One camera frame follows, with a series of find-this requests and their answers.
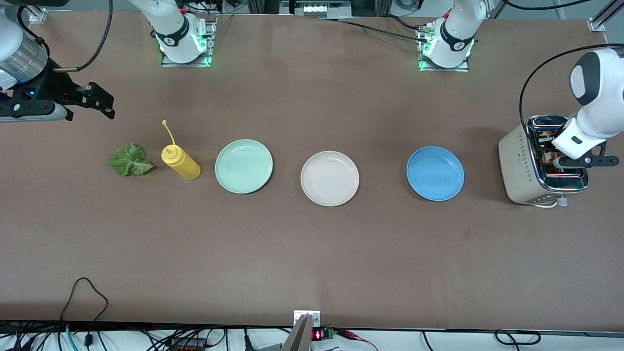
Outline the green lettuce leaf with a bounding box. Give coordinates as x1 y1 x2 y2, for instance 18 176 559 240
107 143 156 177

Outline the black looped cable with plug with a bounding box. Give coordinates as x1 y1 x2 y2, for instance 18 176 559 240
59 277 109 348

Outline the yellow mustard squeeze bottle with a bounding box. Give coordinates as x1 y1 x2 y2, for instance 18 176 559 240
161 119 202 181

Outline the white toaster power cord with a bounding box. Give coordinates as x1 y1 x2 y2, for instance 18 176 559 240
534 194 569 210

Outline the grey aluminium bar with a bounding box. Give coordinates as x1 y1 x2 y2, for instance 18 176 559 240
280 313 313 351

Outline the red and black clip lead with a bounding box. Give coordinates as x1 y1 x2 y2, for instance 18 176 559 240
336 329 378 351

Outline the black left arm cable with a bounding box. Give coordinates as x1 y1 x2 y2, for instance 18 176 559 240
502 0 624 149

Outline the light green plate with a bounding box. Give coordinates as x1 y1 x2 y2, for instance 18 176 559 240
214 139 274 195

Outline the beige plate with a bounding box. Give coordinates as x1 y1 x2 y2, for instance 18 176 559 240
300 150 360 207

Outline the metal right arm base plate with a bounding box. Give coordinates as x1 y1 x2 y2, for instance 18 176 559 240
161 14 218 68

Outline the silver mounting bracket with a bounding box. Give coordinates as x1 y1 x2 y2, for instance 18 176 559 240
293 310 321 328

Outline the black flat looped cable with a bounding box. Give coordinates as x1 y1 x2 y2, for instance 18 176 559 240
494 330 542 346

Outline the black cable to arm base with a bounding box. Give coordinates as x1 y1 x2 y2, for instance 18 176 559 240
314 15 429 44

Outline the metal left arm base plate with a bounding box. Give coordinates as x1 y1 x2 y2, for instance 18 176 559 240
417 23 471 73

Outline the blue plate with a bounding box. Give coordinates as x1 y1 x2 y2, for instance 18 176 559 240
406 146 466 202

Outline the white power strip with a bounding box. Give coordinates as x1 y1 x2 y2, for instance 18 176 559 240
280 0 352 18

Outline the cream and chrome toaster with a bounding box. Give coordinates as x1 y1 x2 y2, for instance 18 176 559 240
498 115 589 206

